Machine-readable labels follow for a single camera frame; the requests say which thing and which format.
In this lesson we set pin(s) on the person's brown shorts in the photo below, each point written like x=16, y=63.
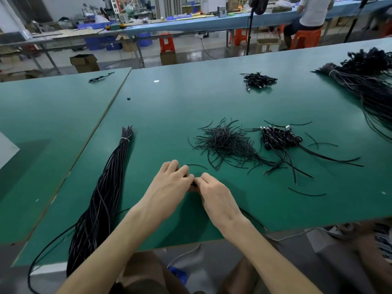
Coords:
x=144, y=272

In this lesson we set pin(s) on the person's right forearm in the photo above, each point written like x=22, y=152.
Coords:
x=272, y=260

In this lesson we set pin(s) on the red plastic stool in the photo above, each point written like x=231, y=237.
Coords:
x=166, y=43

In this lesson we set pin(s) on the person's left hand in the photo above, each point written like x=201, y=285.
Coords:
x=164, y=191

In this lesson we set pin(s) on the orange plastic stool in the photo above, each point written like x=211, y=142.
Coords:
x=305, y=39
x=240, y=37

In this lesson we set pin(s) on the large white box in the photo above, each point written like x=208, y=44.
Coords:
x=7, y=150

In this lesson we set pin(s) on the person's right leg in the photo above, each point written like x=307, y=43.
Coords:
x=375, y=257

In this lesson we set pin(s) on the blue plastic item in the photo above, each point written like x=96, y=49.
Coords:
x=178, y=275

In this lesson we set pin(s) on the small cardboard box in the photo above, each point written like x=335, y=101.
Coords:
x=168, y=58

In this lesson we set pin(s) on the black tripod stand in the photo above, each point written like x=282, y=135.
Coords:
x=357, y=18

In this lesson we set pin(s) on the person's left forearm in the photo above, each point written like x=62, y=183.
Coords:
x=101, y=257

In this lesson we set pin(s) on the person's right hand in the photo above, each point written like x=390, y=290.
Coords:
x=217, y=204

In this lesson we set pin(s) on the long blue workbench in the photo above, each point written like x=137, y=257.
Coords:
x=214, y=21

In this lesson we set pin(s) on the black fan on stand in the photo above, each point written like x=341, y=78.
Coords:
x=259, y=3

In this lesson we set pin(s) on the open cardboard box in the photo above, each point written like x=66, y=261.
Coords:
x=84, y=63

